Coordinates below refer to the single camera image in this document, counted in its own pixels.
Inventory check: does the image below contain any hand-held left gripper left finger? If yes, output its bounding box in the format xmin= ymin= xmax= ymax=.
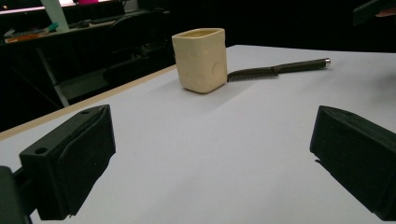
xmin=19 ymin=104 xmax=117 ymax=221

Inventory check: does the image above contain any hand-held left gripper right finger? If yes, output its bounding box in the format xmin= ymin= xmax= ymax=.
xmin=309 ymin=105 xmax=396 ymax=222

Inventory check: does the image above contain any cluttered background desk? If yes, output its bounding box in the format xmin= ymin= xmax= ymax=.
xmin=0 ymin=8 xmax=171 ymax=48

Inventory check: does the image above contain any cream square cup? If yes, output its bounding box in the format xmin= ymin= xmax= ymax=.
xmin=171 ymin=27 xmax=229 ymax=94

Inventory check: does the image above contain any grey metal stand leg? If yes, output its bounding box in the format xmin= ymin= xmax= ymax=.
xmin=35 ymin=46 xmax=71 ymax=108

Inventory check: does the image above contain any white post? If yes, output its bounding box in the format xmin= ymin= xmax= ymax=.
xmin=40 ymin=0 xmax=70 ymax=33

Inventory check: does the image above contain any black office chair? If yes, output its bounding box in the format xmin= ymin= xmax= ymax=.
xmin=104 ymin=10 xmax=176 ymax=87

